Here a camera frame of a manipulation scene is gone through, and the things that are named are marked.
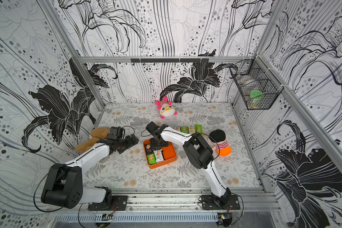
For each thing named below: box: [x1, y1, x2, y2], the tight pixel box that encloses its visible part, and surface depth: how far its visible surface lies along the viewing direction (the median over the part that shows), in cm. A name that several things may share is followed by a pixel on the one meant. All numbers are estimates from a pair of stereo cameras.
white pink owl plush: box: [155, 96, 178, 120], surface depth 110 cm
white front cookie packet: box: [153, 149, 164, 163], surface depth 89 cm
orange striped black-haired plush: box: [208, 129, 232, 157], surface depth 90 cm
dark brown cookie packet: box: [146, 144, 155, 156], surface depth 91 cm
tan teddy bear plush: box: [75, 127, 111, 154], surface depth 92 cm
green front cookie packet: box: [146, 153, 157, 165], surface depth 88 cm
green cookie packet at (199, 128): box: [195, 123, 203, 134], surface depth 105 cm
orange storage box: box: [143, 139, 177, 170], surface depth 89 cm
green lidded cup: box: [248, 90, 264, 109], surface depth 81 cm
